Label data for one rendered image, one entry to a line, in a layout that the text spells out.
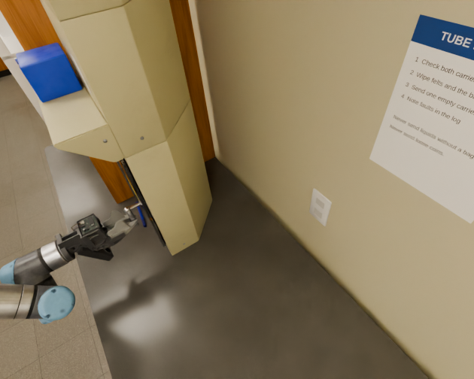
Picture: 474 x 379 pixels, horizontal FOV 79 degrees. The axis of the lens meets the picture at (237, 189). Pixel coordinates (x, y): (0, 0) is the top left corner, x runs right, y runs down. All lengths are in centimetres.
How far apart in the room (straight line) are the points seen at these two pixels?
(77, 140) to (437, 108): 67
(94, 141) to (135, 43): 22
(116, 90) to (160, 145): 18
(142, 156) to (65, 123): 18
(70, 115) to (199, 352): 71
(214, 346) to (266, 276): 27
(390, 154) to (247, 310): 61
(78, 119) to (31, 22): 33
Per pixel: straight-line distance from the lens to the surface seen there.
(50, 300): 83
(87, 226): 92
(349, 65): 64
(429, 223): 68
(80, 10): 62
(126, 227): 94
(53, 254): 94
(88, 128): 71
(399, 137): 62
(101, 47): 64
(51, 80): 86
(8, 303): 84
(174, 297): 102
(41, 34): 100
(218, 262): 105
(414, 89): 57
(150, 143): 75
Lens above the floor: 185
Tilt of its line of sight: 48 degrees down
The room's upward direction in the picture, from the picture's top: 6 degrees counter-clockwise
